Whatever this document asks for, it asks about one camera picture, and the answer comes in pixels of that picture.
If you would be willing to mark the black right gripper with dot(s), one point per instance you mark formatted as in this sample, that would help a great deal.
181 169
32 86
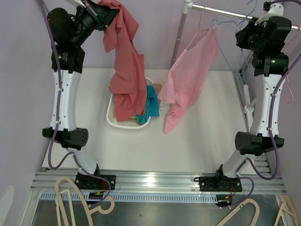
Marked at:
242 36

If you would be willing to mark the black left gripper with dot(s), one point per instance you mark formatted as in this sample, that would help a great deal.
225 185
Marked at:
102 15

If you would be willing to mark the light pink t-shirt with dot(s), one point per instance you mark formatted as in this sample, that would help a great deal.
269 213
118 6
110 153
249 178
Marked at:
185 80

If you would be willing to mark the coral red t-shirt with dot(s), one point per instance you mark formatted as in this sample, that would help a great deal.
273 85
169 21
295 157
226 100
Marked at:
128 84

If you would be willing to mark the beige t-shirt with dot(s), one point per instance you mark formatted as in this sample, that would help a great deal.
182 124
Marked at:
157 87

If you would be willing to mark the teal t-shirt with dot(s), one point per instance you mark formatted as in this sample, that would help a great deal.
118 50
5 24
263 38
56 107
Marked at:
151 106

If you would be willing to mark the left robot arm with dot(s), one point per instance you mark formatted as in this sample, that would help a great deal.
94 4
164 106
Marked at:
67 33

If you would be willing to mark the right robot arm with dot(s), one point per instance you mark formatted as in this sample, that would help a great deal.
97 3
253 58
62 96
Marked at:
270 64

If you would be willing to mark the beige wooden hanger middle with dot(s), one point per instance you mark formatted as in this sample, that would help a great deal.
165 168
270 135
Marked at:
250 207

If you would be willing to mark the beige wooden hanger right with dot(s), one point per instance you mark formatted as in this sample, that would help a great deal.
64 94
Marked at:
286 214

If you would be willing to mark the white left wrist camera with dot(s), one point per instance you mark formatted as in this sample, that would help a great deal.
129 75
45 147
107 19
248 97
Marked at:
77 3

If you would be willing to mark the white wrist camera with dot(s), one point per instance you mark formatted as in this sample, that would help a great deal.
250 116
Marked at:
77 3
273 8

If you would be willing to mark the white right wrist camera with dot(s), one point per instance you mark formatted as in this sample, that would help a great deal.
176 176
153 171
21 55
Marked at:
273 8

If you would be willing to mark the aluminium mounting rail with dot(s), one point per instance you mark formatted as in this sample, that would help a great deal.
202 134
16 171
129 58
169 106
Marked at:
153 182

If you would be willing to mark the white slotted cable duct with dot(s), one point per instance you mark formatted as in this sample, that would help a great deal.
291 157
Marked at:
140 197

